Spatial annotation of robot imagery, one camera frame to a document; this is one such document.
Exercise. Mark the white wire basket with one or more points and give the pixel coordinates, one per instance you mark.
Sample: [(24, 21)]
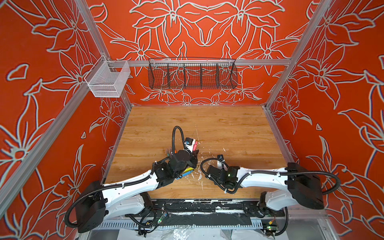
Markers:
[(107, 79)]

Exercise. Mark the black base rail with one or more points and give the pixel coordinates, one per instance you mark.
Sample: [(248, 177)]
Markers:
[(165, 214)]

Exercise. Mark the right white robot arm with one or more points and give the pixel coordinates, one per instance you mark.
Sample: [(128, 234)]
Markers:
[(293, 185)]

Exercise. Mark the pink marker pen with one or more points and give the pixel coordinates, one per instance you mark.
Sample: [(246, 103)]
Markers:
[(195, 145)]

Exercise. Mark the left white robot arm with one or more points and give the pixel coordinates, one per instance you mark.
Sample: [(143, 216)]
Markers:
[(130, 197)]

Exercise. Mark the black wire basket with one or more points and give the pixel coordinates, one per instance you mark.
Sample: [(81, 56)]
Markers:
[(192, 74)]

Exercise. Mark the yellow marker pen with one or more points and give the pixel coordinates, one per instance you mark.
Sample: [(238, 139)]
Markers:
[(188, 171)]

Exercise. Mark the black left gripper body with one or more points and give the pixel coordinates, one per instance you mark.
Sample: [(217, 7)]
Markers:
[(191, 161)]

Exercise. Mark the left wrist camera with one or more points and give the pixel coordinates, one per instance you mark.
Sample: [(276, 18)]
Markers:
[(188, 144)]

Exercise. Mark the aluminium frame rails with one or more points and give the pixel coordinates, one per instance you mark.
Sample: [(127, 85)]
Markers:
[(18, 179)]

